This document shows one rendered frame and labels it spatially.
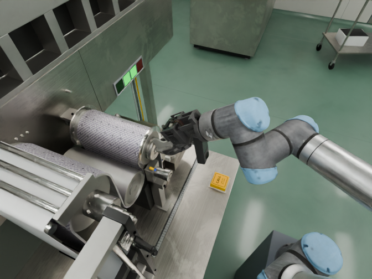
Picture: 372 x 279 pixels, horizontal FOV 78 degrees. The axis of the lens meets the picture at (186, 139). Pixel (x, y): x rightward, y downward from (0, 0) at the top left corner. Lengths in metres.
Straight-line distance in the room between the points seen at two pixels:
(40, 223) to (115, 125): 0.38
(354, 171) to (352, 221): 1.83
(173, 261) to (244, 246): 1.06
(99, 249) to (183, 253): 0.57
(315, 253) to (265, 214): 1.29
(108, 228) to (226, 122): 0.31
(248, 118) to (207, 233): 0.62
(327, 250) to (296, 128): 0.40
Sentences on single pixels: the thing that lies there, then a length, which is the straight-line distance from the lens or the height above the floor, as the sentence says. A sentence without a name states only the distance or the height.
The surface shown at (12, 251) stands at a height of 1.01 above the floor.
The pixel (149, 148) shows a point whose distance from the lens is 0.72.
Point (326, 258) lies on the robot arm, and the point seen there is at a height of 1.13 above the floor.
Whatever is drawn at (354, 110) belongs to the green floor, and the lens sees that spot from 3.31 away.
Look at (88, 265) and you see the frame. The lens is 0.45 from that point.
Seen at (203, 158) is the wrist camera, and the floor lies 1.31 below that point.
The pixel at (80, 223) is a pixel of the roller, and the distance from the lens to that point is 0.61.
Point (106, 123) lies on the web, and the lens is 0.78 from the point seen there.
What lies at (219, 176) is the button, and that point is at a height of 0.92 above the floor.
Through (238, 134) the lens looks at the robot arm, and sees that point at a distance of 0.51.
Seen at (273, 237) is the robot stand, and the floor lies 0.90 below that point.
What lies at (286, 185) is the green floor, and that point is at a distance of 2.28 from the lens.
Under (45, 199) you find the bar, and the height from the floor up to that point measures 1.44.
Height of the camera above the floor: 1.85
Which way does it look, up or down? 51 degrees down
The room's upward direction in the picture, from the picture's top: straight up
